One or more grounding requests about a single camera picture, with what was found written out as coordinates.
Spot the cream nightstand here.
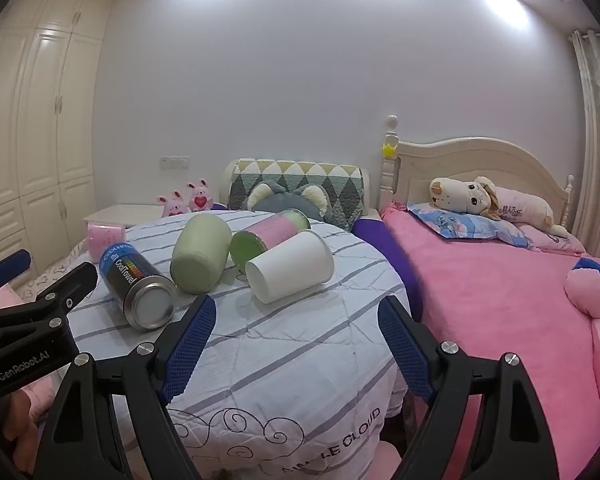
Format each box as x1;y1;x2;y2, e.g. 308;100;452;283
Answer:
82;203;167;241

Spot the triangle patterned headboard cover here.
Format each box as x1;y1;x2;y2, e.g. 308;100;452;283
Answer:
219;158;372;232

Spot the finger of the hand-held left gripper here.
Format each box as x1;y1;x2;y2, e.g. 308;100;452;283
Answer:
0;249;33;307
0;261;99;328

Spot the pink cylinder container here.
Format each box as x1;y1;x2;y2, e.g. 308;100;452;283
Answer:
86;223;126;264

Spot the pale green cup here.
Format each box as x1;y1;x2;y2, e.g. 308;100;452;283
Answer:
170;213;233;295

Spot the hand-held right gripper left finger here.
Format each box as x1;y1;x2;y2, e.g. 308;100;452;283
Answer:
30;294;218;480

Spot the pink fleece blanket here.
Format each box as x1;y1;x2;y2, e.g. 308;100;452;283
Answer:
382;200;600;480

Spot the pink bunny plush with heart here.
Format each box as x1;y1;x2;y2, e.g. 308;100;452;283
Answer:
186;178;215;212

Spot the cream wardrobe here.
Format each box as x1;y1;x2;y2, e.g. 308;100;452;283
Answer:
0;0;119;281

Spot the grey cat plush pillow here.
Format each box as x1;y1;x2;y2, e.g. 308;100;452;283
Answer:
246;182;354;232

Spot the dark can with silver base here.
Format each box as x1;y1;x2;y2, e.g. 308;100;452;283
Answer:
99;243;177;331

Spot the white cup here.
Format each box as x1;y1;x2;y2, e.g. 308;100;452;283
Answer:
244;230;335;305

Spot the pink plush toy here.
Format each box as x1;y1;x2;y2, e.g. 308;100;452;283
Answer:
564;256;600;322

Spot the purple bed sheet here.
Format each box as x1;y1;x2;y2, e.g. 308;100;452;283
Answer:
351;216;426;322

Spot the pink and green can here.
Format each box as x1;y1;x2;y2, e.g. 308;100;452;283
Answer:
229;208;311;273

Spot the person's left hand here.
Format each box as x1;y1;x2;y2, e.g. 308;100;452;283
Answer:
0;389;40;442

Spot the long dog plush pillow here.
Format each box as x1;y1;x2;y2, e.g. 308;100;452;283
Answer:
428;176;572;239

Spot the pink printed pillow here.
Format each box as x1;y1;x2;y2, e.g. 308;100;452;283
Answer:
517;222;587;255

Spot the cream wooden headboard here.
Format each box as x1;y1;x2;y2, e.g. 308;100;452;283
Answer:
380;115;579;235

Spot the small pink bunny plush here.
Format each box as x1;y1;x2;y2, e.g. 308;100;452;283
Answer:
155;190;188;219

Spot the white bone patterned sheet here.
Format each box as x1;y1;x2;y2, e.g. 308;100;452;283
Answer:
27;237;102;293

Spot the cream curtain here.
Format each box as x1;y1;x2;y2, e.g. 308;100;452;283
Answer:
570;29;600;281

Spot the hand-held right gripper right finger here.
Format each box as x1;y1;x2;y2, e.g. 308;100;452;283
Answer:
377;295;576;480

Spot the blue cartoon pillow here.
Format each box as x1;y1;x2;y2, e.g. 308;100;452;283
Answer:
407;201;537;252

